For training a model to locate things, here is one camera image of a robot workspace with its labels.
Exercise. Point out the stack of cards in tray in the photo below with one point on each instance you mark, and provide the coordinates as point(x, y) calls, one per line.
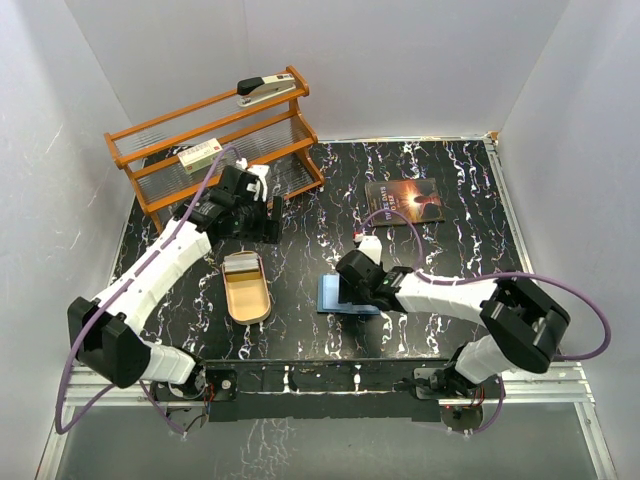
point(241, 262)

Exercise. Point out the black and beige stapler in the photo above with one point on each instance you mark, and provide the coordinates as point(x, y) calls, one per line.
point(255, 90)

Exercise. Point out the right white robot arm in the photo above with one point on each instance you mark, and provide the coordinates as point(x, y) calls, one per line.
point(525, 325)

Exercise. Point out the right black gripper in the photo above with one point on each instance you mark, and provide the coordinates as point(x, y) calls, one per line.
point(349, 294)

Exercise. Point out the green and white small box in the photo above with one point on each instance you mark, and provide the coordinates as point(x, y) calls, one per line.
point(199, 156)

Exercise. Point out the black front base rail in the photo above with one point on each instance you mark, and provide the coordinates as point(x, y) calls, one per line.
point(335, 389)

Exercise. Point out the dark book with sunset cover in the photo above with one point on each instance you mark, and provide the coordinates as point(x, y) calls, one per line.
point(418, 200)

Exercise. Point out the blue leather card holder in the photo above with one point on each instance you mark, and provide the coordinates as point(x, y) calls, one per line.
point(328, 300)

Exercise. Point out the orange wooden three-tier rack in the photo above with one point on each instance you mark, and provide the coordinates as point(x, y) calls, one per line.
point(259, 121)

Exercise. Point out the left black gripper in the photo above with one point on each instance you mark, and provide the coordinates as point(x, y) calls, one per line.
point(268, 230)

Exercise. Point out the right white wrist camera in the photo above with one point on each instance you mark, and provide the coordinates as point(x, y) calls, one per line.
point(370, 245)

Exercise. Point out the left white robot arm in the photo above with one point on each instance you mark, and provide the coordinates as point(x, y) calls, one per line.
point(105, 331)

